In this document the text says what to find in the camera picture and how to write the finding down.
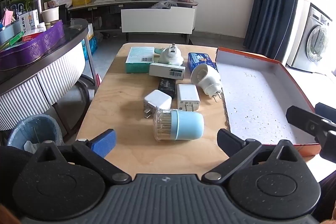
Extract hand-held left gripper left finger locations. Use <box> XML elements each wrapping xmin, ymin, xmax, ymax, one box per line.
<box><xmin>26</xmin><ymin>129</ymin><xmax>132</xmax><ymax>185</ymax></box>

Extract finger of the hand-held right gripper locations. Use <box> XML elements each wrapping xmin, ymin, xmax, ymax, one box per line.
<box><xmin>314</xmin><ymin>102</ymin><xmax>336</xmax><ymax>123</ymax></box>
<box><xmin>286</xmin><ymin>105</ymin><xmax>336</xmax><ymax>146</ymax></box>

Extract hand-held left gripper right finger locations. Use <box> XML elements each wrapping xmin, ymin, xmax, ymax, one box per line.
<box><xmin>202</xmin><ymin>129</ymin><xmax>305</xmax><ymax>185</ymax></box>

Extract orange cardboard box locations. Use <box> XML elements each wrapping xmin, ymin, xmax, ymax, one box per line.
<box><xmin>215</xmin><ymin>47</ymin><xmax>322</xmax><ymax>157</ymax></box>

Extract blue toothpick holder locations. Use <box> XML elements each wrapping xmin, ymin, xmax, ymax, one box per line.
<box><xmin>153</xmin><ymin>109</ymin><xmax>205</xmax><ymax>142</ymax></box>

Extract small white cube charger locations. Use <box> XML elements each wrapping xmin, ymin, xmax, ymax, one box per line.
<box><xmin>143</xmin><ymin>89</ymin><xmax>172</xmax><ymax>119</ymax></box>

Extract white round night light plug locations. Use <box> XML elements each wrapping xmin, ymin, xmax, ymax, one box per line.
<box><xmin>190</xmin><ymin>63</ymin><xmax>224</xmax><ymax>103</ymax></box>

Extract blue floss pick box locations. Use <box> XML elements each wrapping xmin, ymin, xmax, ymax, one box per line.
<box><xmin>188</xmin><ymin>52</ymin><xmax>218</xmax><ymax>73</ymax></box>

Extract white barcode box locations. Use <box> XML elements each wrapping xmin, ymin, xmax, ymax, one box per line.
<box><xmin>149</xmin><ymin>62</ymin><xmax>186</xmax><ymax>81</ymax></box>

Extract trash bin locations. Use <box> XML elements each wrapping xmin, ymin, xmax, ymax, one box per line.
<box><xmin>7</xmin><ymin>114</ymin><xmax>63</xmax><ymax>153</ymax></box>

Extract washing machine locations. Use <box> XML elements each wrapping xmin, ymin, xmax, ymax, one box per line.
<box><xmin>286</xmin><ymin>2</ymin><xmax>336</xmax><ymax>75</ymax></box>

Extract black box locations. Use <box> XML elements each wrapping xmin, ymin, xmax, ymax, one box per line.
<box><xmin>158</xmin><ymin>78</ymin><xmax>177</xmax><ymax>98</ymax></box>

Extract round dark side table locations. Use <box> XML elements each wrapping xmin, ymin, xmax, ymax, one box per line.
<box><xmin>0</xmin><ymin>18</ymin><xmax>96</xmax><ymax>132</ymax></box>

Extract teal box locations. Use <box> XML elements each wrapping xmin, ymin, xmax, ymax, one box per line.
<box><xmin>125</xmin><ymin>47</ymin><xmax>155</xmax><ymax>74</ymax></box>

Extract blue plastic bag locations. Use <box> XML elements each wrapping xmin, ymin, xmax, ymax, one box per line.
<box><xmin>81</xmin><ymin>36</ymin><xmax>98</xmax><ymax>60</ymax></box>

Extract white green plug device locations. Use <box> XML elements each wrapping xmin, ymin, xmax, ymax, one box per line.
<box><xmin>154</xmin><ymin>43</ymin><xmax>185</xmax><ymax>67</ymax></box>

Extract purple tin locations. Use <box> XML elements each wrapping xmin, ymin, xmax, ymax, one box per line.
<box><xmin>0</xmin><ymin>21</ymin><xmax>66</xmax><ymax>71</ymax></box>

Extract blue curtain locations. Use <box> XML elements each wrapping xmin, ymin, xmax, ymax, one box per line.
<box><xmin>243</xmin><ymin>0</ymin><xmax>302</xmax><ymax>62</ymax></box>

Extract red box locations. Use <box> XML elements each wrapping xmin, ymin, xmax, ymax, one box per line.
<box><xmin>22</xmin><ymin>31</ymin><xmax>50</xmax><ymax>43</ymax></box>

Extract white television stand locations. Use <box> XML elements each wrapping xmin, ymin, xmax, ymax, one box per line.
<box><xmin>67</xmin><ymin>0</ymin><xmax>198</xmax><ymax>43</ymax></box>

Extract black container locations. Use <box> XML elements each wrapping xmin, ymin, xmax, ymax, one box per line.
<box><xmin>58</xmin><ymin>4</ymin><xmax>71</xmax><ymax>22</ymax></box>

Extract green box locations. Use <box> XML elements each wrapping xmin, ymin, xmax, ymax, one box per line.
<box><xmin>0</xmin><ymin>31</ymin><xmax>25</xmax><ymax>51</ymax></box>

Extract white paper cup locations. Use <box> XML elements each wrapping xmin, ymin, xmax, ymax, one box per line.
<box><xmin>41</xmin><ymin>6</ymin><xmax>60</xmax><ymax>24</ymax></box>

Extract white orange medicine box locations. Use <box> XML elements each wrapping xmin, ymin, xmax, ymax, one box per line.
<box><xmin>19</xmin><ymin>10</ymin><xmax>40</xmax><ymax>33</ymax></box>

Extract grey blue container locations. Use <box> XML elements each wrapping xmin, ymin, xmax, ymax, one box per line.
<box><xmin>0</xmin><ymin>20</ymin><xmax>21</xmax><ymax>43</ymax></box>

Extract grey plastic bag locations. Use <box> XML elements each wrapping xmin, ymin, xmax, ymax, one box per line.
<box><xmin>150</xmin><ymin>1</ymin><xmax>179</xmax><ymax>9</ymax></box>

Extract pink sticky notes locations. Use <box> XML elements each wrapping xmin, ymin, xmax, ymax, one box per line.
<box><xmin>2</xmin><ymin>10</ymin><xmax>15</xmax><ymax>28</ymax></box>

